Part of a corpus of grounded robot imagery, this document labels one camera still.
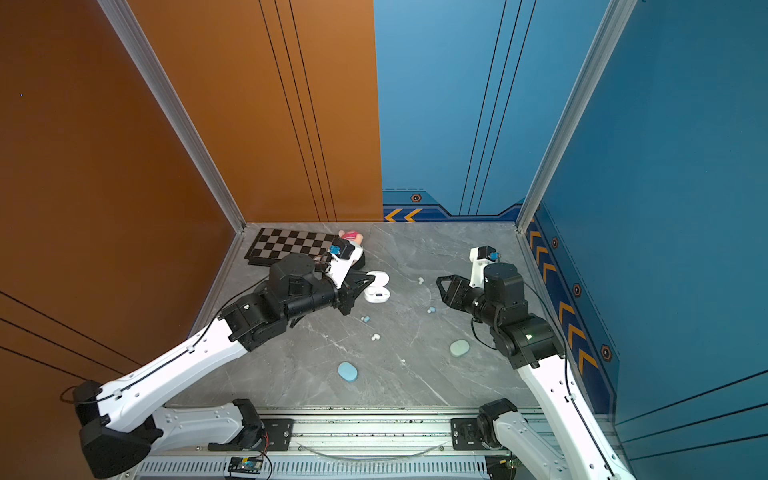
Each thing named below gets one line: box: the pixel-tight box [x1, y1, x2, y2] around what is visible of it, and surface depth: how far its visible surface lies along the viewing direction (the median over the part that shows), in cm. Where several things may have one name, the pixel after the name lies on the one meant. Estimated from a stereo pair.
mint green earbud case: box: [449, 339, 470, 357], surface depth 88 cm
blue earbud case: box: [337, 361, 358, 382], surface depth 84 cm
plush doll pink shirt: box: [338, 230, 364, 245], surface depth 110 cm
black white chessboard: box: [244, 227, 339, 266], surface depth 111 cm
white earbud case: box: [364, 270, 391, 303], surface depth 66 cm
